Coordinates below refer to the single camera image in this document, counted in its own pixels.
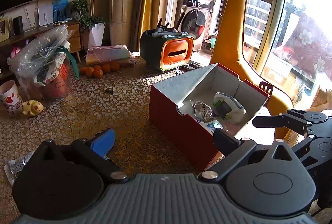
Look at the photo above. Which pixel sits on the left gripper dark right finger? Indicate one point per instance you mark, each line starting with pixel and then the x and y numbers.
pixel 225 142

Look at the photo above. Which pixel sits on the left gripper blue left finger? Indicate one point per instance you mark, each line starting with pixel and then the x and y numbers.
pixel 102 142

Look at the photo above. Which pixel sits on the silver foil snack packet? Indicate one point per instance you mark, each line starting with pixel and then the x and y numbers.
pixel 202 111

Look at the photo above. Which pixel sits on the white printed blister pack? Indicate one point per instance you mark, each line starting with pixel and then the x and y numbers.
pixel 14 167

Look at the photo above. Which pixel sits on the white blueberry snack bag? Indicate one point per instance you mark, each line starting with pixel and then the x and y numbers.
pixel 211 126

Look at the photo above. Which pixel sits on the white green snack bag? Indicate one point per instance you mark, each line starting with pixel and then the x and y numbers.
pixel 228 108

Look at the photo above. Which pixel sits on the small green leaf scrap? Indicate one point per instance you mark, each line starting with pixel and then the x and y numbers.
pixel 109 91

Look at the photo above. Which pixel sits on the red cardboard box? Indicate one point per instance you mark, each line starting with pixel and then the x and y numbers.
pixel 187 108

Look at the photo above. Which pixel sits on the orange fruit three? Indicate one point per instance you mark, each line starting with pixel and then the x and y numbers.
pixel 98 73

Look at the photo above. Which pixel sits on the red basket of items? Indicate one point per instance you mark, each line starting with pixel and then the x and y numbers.
pixel 55 81

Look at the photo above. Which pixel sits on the orange fruit two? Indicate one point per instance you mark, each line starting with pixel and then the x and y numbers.
pixel 89 71

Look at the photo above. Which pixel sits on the orange fruit one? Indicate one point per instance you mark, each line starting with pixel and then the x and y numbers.
pixel 83 70

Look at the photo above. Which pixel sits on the orange fruit four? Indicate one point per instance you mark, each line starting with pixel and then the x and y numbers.
pixel 106 68

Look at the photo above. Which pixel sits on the yellow spotted toy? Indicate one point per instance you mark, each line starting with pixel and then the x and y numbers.
pixel 32 108

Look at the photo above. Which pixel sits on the stack of colourful books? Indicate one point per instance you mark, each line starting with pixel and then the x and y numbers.
pixel 108 54

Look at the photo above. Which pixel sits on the pink strawberry mug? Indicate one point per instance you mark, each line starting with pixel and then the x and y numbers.
pixel 10 98

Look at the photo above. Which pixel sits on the wooden drawer cabinet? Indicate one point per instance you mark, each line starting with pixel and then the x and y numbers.
pixel 75 39

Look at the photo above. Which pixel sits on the green orange tissue box organizer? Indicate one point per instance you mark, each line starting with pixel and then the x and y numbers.
pixel 168 53

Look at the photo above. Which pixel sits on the clear plastic bag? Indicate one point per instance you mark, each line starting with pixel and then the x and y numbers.
pixel 40 61

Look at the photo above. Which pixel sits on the pink toy bag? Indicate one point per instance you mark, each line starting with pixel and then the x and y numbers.
pixel 15 51

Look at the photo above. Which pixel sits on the washing machine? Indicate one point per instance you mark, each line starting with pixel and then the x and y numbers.
pixel 196 22

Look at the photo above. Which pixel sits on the white tablet board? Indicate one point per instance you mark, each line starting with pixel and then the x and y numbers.
pixel 45 15

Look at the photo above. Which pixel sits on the black speaker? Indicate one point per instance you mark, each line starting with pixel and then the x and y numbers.
pixel 17 25

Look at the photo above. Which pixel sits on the framed photo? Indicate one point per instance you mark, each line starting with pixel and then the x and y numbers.
pixel 4 29

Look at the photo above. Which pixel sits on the yellow giraffe statue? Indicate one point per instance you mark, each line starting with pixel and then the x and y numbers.
pixel 228 49

